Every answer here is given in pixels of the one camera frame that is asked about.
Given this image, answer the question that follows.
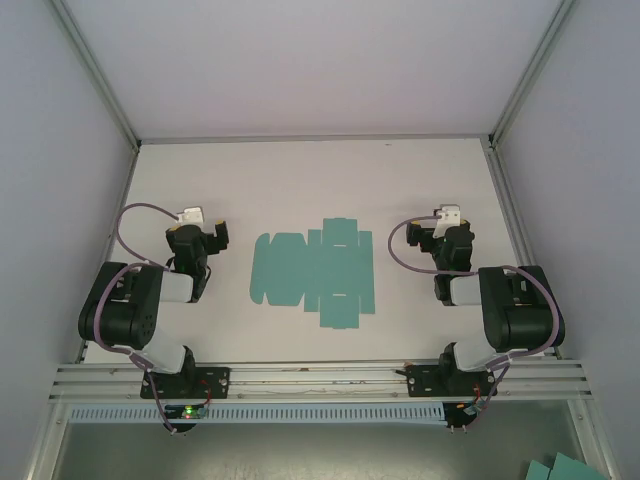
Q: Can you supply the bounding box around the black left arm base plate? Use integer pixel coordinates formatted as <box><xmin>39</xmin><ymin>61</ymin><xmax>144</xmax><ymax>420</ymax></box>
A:
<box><xmin>139</xmin><ymin>366</ymin><xmax>232</xmax><ymax>401</ymax></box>

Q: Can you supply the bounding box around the aluminium frame post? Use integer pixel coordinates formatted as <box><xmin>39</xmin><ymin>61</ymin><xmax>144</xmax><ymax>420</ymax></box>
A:
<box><xmin>49</xmin><ymin>0</ymin><xmax>142</xmax><ymax>150</ymax></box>
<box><xmin>487</xmin><ymin>0</ymin><xmax>581</xmax><ymax>150</ymax></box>

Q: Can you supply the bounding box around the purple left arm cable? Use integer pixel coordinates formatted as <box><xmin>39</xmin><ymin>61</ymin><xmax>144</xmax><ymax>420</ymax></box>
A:
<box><xmin>94</xmin><ymin>202</ymin><xmax>181</xmax><ymax>436</ymax></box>

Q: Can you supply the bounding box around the green cardboard sheet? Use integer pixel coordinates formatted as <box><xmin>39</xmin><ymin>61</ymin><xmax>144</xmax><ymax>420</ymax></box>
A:
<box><xmin>548</xmin><ymin>452</ymin><xmax>609</xmax><ymax>480</ymax></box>
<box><xmin>524</xmin><ymin>459</ymin><xmax>554</xmax><ymax>480</ymax></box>

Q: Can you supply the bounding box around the slotted white cable duct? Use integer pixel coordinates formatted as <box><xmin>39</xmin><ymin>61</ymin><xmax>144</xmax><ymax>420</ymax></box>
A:
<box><xmin>67</xmin><ymin>403</ymin><xmax>447</xmax><ymax>425</ymax></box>

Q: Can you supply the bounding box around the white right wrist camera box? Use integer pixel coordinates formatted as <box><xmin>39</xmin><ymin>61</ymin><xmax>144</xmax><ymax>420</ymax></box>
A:
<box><xmin>432</xmin><ymin>203</ymin><xmax>461</xmax><ymax>240</ymax></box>

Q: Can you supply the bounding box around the aluminium side rail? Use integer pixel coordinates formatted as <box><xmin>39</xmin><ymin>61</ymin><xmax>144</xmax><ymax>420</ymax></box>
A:
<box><xmin>483</xmin><ymin>147</ymin><xmax>564</xmax><ymax>359</ymax></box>
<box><xmin>74</xmin><ymin>148</ymin><xmax>140</xmax><ymax>364</ymax></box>

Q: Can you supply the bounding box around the aluminium frame leg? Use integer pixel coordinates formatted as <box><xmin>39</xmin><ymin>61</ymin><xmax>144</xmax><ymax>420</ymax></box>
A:
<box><xmin>25</xmin><ymin>403</ymin><xmax>70</xmax><ymax>480</ymax></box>
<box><xmin>568</xmin><ymin>399</ymin><xmax>617</xmax><ymax>480</ymax></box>

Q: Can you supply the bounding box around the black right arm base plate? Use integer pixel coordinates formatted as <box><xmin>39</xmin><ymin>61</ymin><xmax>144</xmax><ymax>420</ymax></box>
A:
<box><xmin>405</xmin><ymin>366</ymin><xmax>496</xmax><ymax>400</ymax></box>

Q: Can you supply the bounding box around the circuit board with green light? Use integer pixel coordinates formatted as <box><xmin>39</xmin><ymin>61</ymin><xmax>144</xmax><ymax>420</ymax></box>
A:
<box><xmin>164</xmin><ymin>405</ymin><xmax>209</xmax><ymax>420</ymax></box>

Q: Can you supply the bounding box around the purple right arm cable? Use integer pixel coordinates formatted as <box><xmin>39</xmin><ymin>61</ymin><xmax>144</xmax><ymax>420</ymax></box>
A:
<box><xmin>388</xmin><ymin>213</ymin><xmax>562</xmax><ymax>434</ymax></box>

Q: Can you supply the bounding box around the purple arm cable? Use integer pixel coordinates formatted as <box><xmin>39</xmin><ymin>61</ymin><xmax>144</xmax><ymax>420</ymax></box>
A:
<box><xmin>388</xmin><ymin>213</ymin><xmax>562</xmax><ymax>434</ymax></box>
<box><xmin>94</xmin><ymin>202</ymin><xmax>181</xmax><ymax>436</ymax></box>

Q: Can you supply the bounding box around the green cardboard box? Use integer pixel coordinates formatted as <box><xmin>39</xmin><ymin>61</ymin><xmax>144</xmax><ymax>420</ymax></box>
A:
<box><xmin>248</xmin><ymin>217</ymin><xmax>376</xmax><ymax>331</ymax></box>

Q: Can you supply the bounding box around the aluminium mounting rail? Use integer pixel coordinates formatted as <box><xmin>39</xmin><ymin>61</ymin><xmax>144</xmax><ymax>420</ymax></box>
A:
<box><xmin>48</xmin><ymin>360</ymin><xmax>596</xmax><ymax>404</ymax></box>

